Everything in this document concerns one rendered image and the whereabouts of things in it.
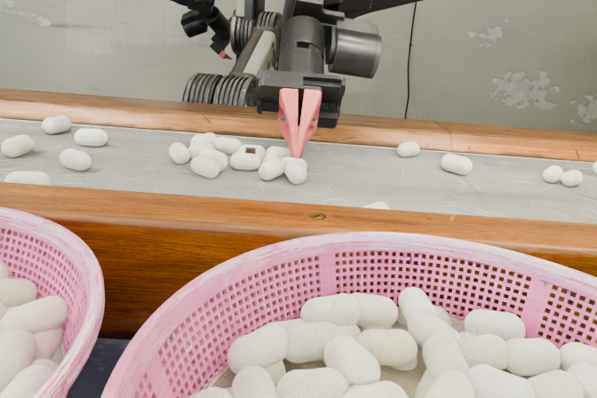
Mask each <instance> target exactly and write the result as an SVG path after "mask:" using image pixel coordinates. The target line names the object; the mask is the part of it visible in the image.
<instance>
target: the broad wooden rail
mask: <svg viewBox="0 0 597 398"><path fill-rule="evenodd" d="M59 115H63V116H66V117H67V118H69V120H70V122H71V123H72V124H85V125H97V126H109V127H121V128H133V129H145V130H158V131H181V132H192V133H207V132H211V133H214V134H217V135H228V136H241V137H253V138H265V139H284V137H283V135H282V134H281V132H280V130H279V128H278V112H267V111H261V115H260V114H259V113H258V112H257V108H256V107H241V106H229V105H218V104H206V103H191V102H182V101H170V100H159V99H136V98H124V97H112V96H100V95H89V94H77V93H65V92H42V91H31V90H19V89H7V88H0V118H2V119H13V120H26V121H38V122H42V121H43V120H44V119H45V118H48V117H54V116H59ZM309 141H313V142H324V143H337V144H348V145H361V146H373V147H396V148H398V146H399V145H400V144H402V143H405V142H416V143H417V144H418V145H419V147H420V150H432V151H444V152H456V153H468V154H480V155H503V156H516V157H528V158H540V159H552V160H563V161H576V162H588V163H595V162H596V161H597V133H592V132H580V131H557V130H546V129H534V128H522V127H510V126H498V125H487V124H475V123H452V122H440V121H428V120H417V119H405V118H393V117H381V116H369V115H347V114H339V118H338V121H337V125H336V127H335V128H332V129H330V128H318V127H316V131H315V132H314V134H313V136H312V137H311V139H310V140H309Z"/></svg>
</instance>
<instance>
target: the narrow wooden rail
mask: <svg viewBox="0 0 597 398"><path fill-rule="evenodd" d="M0 207H4V208H8V209H13V210H17V211H24V212H27V213H30V214H34V215H36V216H39V217H42V218H44V219H48V220H50V221H52V222H55V223H57V224H59V225H61V226H63V227H64V228H66V229H68V230H70V231H71V232H72V233H74V234H75V235H77V236H78V237H79V238H80V239H82V240H83V241H84V242H85V243H86V244H87V246H88V247H89V248H90V249H91V250H92V252H93V254H94V255H95V257H96V259H97V260H98V262H99V265H100V267H101V271H102V274H103V278H104V289H105V308H104V315H103V319H102V324H101V327H100V330H99V335H98V338H112V339H127V340H132V339H133V337H134V336H135V335H136V333H137V332H138V331H139V329H140V328H141V327H142V325H143V324H144V323H145V322H146V321H147V319H148V318H149V317H150V316H151V315H152V314H153V313H154V312H155V311H156V310H157V309H158V308H159V307H160V306H161V305H162V304H163V303H164V302H165V301H166V300H167V299H169V298H170V297H171V296H172V295H173V294H174V293H176V292H177V291H178V290H180V289H181V288H182V287H184V286H185V285H186V284H188V283H190V282H191V281H193V280H194V279H195V278H196V277H198V276H199V275H201V274H203V273H205V272H207V271H208V270H210V269H212V268H214V267H215V266H217V265H219V264H221V263H223V262H226V261H228V260H230V259H232V258H235V257H237V256H239V255H242V254H244V253H246V252H249V251H253V250H256V249H258V248H261V247H265V246H268V245H270V244H274V243H280V242H284V241H288V240H292V239H297V238H301V237H307V236H313V235H326V234H336V233H348V232H395V233H409V234H420V235H434V236H441V237H448V238H454V239H458V240H464V241H469V242H474V243H482V244H487V245H490V246H495V247H498V248H502V249H506V250H509V251H516V252H519V253H523V254H526V255H530V256H533V257H536V258H540V259H544V260H547V261H551V262H553V263H556V264H559V265H562V266H565V267H569V268H572V269H575V270H577V271H580V272H583V273H585V274H588V275H592V276H594V277H597V224H588V223H576V222H563V221H551V220H537V219H513V218H500V217H488V216H475V215H463V214H450V213H438V212H424V211H400V210H388V209H375V208H363V207H350V206H337V205H324V204H311V203H287V202H275V201H262V200H250V199H237V198H224V197H211V196H199V195H175V194H162V193H149V192H137V191H124V190H111V189H98V188H86V187H62V186H49V185H37V184H24V183H11V182H0Z"/></svg>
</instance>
